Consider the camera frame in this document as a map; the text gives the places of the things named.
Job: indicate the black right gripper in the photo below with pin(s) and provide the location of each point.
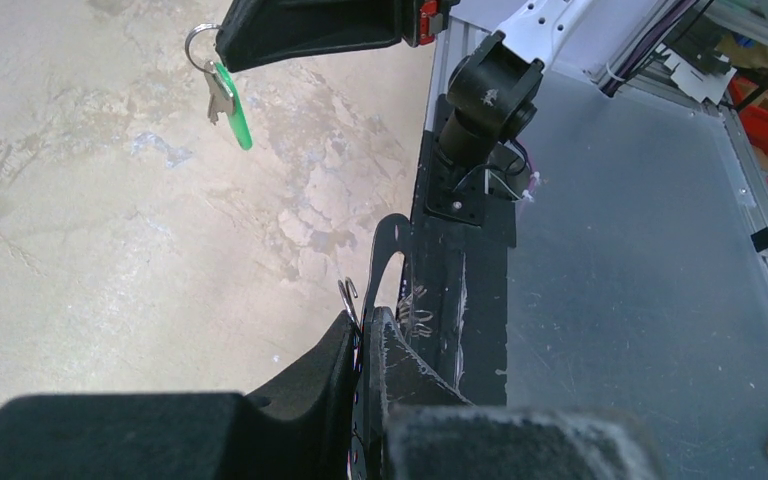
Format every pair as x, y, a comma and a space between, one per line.
255, 33

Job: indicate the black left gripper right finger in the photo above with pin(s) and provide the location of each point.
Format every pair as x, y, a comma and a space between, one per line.
416, 426

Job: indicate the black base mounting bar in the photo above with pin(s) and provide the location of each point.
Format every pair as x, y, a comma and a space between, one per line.
463, 270

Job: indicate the aluminium frame rail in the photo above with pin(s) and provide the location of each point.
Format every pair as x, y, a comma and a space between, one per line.
715, 54

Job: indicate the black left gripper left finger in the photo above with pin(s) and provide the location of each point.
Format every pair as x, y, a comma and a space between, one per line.
295, 426

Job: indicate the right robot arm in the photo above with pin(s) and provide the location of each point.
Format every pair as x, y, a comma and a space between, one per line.
491, 90

